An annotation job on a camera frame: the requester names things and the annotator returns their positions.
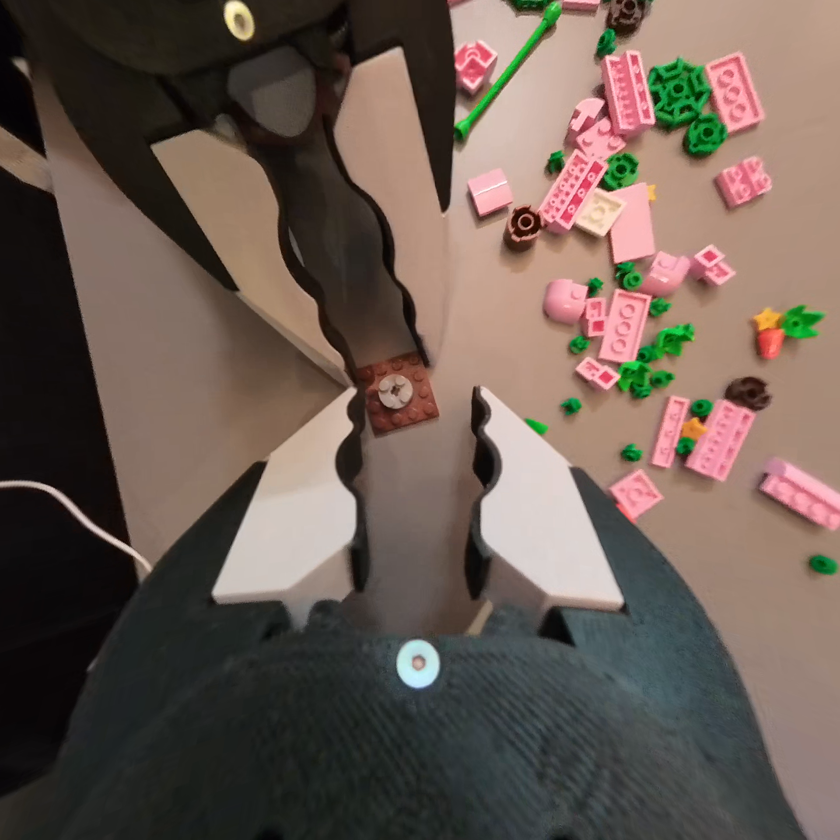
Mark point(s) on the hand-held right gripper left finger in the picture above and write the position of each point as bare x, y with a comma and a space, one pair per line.
289, 525

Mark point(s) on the coral toy cone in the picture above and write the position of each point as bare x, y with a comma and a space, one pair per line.
770, 344
625, 510

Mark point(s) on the reddish brown round toy brick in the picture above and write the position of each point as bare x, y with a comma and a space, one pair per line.
523, 229

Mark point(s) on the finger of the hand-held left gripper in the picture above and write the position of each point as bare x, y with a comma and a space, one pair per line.
400, 144
229, 210

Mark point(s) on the brown square toy plate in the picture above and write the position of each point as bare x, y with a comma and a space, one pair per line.
423, 403

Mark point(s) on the pile of pink toy bricks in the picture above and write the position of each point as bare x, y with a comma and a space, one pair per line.
627, 325

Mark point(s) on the green toy stem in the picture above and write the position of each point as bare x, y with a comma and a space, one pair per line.
508, 69

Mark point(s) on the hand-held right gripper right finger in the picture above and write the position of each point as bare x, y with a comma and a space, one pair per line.
551, 525

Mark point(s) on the dark brown round toy plate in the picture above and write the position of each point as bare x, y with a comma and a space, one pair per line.
623, 13
745, 392

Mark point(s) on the cream square toy plate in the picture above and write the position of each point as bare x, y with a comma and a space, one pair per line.
598, 213

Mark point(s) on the grey round toy plate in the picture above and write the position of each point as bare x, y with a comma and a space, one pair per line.
387, 399

